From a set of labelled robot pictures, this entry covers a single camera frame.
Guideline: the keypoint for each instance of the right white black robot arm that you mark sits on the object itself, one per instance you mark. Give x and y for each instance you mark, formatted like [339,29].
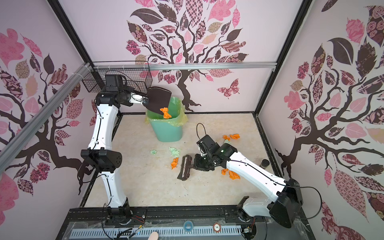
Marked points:
[283,199]

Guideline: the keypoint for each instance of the blue tape roll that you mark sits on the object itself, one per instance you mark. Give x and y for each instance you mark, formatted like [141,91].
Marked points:
[188,226]

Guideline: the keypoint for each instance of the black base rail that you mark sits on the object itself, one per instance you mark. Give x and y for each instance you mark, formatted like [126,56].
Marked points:
[90,224]

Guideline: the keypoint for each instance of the dark glass bottle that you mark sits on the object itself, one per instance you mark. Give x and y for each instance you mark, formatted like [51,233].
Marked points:
[264,163]

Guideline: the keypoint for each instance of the green plastic trash bin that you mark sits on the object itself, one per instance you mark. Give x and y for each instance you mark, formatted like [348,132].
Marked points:
[166,133]

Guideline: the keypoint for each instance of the small orange scrap front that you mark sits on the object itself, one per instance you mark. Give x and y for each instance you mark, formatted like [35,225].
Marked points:
[224,171]

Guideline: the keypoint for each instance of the orange paper scrap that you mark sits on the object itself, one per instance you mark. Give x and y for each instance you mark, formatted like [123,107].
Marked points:
[174,163]

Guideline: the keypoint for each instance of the red white tape roll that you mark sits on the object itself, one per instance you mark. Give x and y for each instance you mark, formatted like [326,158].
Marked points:
[217,228]

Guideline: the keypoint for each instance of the pink cylinder object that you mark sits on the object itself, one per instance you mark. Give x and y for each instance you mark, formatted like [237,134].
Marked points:
[153,236]

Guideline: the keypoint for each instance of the black wire mesh basket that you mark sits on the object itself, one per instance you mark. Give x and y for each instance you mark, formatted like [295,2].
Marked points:
[134,74]

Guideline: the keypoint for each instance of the dark brown hand brush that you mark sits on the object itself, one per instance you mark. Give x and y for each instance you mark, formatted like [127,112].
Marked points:
[187,165]

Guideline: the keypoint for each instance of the dark brown plastic dustpan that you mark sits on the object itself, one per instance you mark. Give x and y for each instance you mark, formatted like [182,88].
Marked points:
[156,99]

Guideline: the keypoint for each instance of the aluminium frame bar left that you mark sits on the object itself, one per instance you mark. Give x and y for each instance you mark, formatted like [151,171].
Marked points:
[12,149]

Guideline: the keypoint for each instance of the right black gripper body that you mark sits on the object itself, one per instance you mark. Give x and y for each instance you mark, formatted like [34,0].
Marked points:
[203,162]

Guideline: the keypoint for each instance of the aluminium frame bar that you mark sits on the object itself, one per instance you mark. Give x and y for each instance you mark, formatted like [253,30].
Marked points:
[171,67]
[12,149]

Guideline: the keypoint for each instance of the light green bin liner bag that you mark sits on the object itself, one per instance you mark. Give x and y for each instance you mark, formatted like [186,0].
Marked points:
[176,110]

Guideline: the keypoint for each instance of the aluminium frame bar back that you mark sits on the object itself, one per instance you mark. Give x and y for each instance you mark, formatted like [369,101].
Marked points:
[171,67]

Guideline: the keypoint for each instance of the large orange paper clump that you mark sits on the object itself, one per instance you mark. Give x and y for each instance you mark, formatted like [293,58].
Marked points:
[166,114]

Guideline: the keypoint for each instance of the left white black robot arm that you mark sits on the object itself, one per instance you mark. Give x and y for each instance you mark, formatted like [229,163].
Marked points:
[99,153]

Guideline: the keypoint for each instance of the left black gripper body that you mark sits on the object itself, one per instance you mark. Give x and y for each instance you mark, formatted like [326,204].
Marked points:
[125,96]

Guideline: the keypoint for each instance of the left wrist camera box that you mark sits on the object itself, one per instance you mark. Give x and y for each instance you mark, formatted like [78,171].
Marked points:
[138,99]

